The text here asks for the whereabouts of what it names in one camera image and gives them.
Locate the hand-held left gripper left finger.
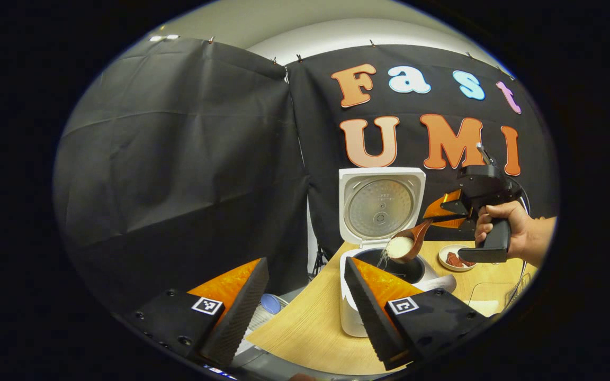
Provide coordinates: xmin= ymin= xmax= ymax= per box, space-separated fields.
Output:
xmin=125 ymin=257 xmax=270 ymax=369

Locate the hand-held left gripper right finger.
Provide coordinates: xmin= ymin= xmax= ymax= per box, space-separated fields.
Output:
xmin=343 ymin=256 xmax=496 ymax=371

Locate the brown wooden spoon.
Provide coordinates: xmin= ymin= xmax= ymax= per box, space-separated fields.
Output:
xmin=384 ymin=219 xmax=434 ymax=264

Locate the white rice portion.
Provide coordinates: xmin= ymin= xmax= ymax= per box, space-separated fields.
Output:
xmin=379 ymin=236 xmax=416 ymax=268

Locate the white rice cooker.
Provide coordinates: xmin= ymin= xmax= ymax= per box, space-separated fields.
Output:
xmin=338 ymin=167 xmax=458 ymax=338

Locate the white slatted basket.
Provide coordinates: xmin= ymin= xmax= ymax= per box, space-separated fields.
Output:
xmin=244 ymin=295 xmax=290 ymax=342

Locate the round beige plate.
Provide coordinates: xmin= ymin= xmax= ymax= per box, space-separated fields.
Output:
xmin=438 ymin=244 xmax=478 ymax=273

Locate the clear glass dish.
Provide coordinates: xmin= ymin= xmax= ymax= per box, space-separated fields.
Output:
xmin=467 ymin=282 xmax=523 ymax=318

